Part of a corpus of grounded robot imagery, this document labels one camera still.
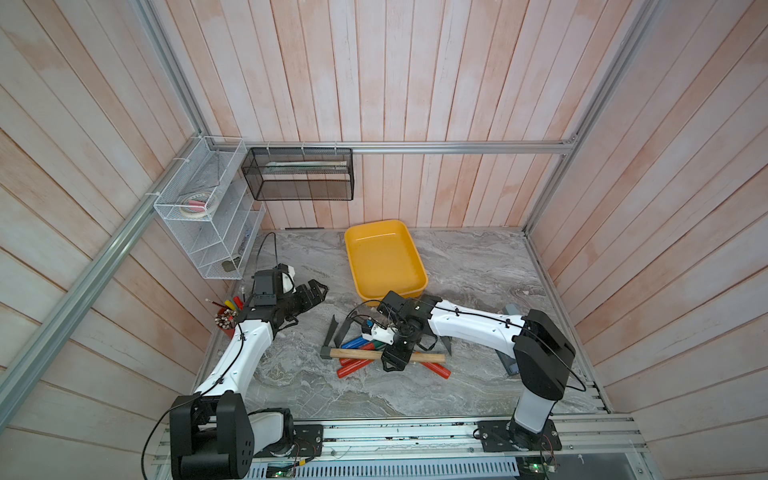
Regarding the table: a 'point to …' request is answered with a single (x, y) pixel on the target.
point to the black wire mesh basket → (300, 173)
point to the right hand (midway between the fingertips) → (390, 356)
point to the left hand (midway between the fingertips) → (318, 297)
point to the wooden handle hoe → (362, 354)
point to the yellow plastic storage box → (384, 258)
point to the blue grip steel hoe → (352, 343)
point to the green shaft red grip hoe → (445, 341)
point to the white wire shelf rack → (220, 243)
